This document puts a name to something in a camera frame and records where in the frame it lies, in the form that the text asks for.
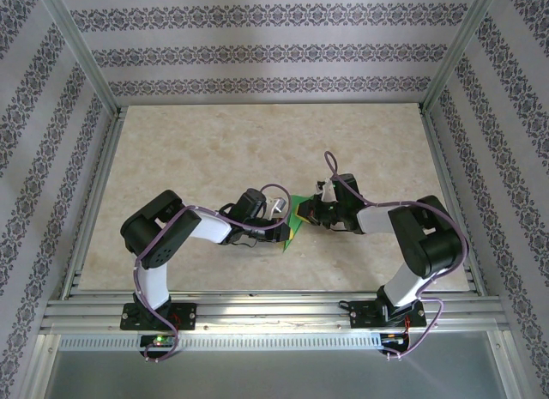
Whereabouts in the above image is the green paper sheet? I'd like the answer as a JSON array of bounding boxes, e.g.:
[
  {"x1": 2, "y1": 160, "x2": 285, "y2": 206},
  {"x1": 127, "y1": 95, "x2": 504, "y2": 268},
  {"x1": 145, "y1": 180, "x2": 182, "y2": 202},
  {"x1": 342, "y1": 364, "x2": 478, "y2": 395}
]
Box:
[{"x1": 281, "y1": 193, "x2": 317, "y2": 253}]

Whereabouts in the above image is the aluminium mounting rail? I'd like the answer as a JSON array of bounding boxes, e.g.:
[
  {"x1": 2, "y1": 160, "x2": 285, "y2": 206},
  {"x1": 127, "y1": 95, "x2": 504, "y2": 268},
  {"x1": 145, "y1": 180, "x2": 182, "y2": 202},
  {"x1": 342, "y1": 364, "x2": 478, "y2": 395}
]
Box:
[{"x1": 40, "y1": 289, "x2": 511, "y2": 336}]

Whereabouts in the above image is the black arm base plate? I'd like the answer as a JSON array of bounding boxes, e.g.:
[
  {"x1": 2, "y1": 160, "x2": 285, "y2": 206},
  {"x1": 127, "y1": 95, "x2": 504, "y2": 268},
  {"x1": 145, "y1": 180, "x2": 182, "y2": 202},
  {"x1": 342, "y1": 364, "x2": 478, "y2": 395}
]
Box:
[
  {"x1": 121, "y1": 302, "x2": 197, "y2": 331},
  {"x1": 349, "y1": 299, "x2": 428, "y2": 330}
]

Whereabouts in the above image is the slotted grey cable duct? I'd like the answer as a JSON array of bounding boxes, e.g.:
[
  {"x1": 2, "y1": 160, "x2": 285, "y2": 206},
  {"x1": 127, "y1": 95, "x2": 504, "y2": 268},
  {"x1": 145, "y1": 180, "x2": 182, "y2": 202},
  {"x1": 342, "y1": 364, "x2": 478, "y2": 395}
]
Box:
[{"x1": 57, "y1": 333, "x2": 383, "y2": 354}]

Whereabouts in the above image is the aluminium side rail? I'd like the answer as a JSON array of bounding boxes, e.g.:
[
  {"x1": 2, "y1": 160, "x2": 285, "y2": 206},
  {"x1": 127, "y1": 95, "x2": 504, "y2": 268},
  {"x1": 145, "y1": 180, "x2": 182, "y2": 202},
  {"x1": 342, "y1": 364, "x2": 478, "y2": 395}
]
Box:
[
  {"x1": 419, "y1": 106, "x2": 490, "y2": 299},
  {"x1": 59, "y1": 106, "x2": 128, "y2": 299}
]

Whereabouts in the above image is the aluminium frame post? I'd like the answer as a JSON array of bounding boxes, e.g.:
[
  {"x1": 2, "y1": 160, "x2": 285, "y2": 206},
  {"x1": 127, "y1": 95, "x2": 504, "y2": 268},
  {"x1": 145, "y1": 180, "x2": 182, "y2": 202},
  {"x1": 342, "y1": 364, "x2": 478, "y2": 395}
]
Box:
[
  {"x1": 419, "y1": 0, "x2": 507, "y2": 117},
  {"x1": 37, "y1": 0, "x2": 128, "y2": 117}
]

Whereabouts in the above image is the aluminium frame bar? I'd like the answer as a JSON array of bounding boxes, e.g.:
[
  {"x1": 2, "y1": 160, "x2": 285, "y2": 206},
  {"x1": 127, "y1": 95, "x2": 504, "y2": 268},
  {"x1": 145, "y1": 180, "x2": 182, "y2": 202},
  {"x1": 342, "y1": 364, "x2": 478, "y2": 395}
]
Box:
[
  {"x1": 488, "y1": 329, "x2": 533, "y2": 399},
  {"x1": 23, "y1": 333, "x2": 61, "y2": 399}
]

